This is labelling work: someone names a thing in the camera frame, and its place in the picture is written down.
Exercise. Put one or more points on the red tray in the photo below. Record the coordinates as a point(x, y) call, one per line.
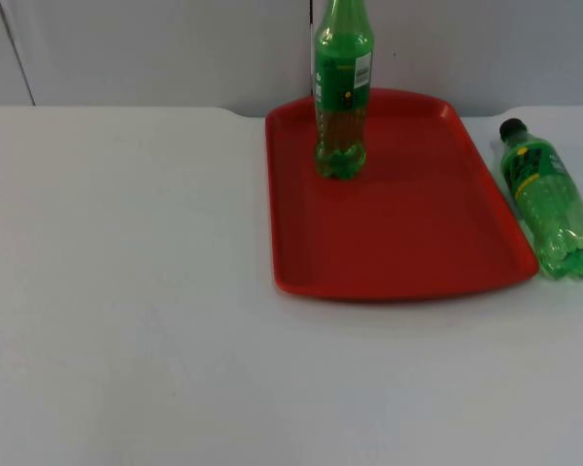
point(408, 228)

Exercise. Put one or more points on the green plastic bottle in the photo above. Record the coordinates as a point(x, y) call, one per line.
point(341, 73)
point(551, 204)

